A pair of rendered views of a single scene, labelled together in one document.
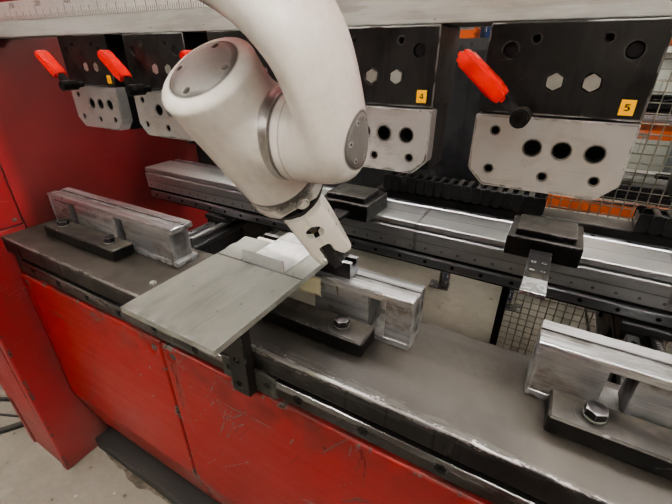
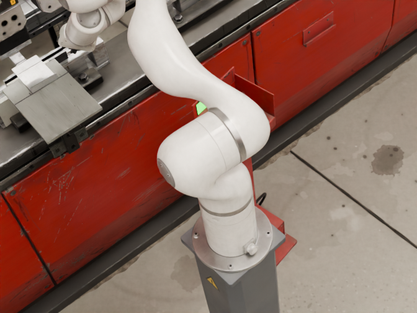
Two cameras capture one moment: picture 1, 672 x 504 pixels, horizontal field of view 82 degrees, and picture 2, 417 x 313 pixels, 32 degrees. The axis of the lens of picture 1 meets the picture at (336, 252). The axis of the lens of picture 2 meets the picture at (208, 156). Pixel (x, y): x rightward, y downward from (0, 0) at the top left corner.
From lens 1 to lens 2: 1.76 m
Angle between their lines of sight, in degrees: 50
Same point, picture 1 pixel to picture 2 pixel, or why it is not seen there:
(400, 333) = (103, 58)
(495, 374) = not seen: hidden behind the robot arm
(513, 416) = not seen: hidden behind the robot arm
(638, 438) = (192, 14)
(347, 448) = (128, 118)
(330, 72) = not seen: outside the picture
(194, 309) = (67, 113)
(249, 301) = (74, 94)
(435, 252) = (52, 15)
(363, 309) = (84, 64)
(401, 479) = (151, 105)
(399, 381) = (125, 72)
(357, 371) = (110, 85)
